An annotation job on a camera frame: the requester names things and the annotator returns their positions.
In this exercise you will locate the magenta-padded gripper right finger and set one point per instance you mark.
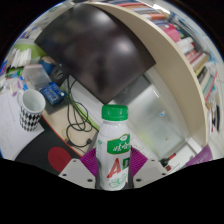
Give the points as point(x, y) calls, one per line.
point(150, 171)

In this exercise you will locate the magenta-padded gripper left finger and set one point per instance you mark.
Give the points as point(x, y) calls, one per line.
point(76, 171)

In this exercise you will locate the white bottle with green cap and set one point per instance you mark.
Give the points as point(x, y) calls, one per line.
point(113, 146)

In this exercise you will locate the flat round red coaster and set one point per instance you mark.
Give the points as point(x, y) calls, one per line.
point(58, 158)

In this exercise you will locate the black and white patterned mug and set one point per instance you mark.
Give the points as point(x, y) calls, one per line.
point(28, 116)

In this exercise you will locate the small blue box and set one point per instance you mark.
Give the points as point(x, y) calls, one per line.
point(52, 94)

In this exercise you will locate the clear plastic box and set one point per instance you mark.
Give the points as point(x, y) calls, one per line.
point(36, 76)

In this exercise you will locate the beige shelf full of books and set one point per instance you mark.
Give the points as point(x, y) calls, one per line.
point(176, 66)

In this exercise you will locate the black computer monitor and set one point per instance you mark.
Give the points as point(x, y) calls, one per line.
point(100, 50)

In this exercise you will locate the stack of white tissues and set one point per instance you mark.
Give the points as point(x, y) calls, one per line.
point(20, 56)

